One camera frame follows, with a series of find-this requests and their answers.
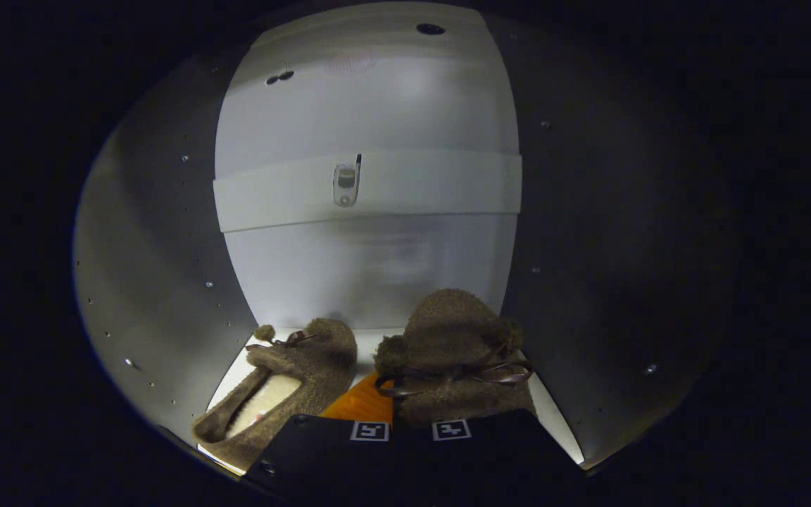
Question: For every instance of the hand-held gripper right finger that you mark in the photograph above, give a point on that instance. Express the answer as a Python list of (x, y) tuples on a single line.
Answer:
[(497, 458)]

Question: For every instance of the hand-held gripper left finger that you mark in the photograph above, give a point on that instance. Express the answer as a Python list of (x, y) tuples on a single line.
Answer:
[(328, 458)]

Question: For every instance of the brown fuzzy shoe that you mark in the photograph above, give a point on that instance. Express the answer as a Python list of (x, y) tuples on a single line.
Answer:
[(448, 331), (321, 366)]

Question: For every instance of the grey shoe cabinet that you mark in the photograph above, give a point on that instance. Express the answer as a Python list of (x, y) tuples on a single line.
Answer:
[(377, 267)]

